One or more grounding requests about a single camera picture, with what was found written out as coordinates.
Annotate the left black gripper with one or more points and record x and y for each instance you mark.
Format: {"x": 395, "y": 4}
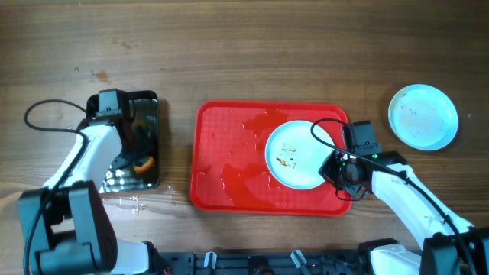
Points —
{"x": 127, "y": 111}

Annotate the orange green scrub sponge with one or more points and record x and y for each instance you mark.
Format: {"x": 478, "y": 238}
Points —
{"x": 143, "y": 165}

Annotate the red plastic tray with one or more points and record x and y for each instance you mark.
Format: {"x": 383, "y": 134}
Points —
{"x": 229, "y": 170}

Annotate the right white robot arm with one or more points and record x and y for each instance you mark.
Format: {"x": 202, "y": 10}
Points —
{"x": 448, "y": 243}

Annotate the black mounting rail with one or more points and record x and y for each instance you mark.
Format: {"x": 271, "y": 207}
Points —
{"x": 342, "y": 262}

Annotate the black water basin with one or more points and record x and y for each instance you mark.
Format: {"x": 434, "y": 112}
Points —
{"x": 126, "y": 179}

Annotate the light blue plate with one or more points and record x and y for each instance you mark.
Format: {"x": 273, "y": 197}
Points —
{"x": 295, "y": 151}
{"x": 423, "y": 117}

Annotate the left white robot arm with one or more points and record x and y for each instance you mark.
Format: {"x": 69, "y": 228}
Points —
{"x": 65, "y": 226}

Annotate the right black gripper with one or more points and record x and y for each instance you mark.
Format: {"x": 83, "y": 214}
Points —
{"x": 330, "y": 168}

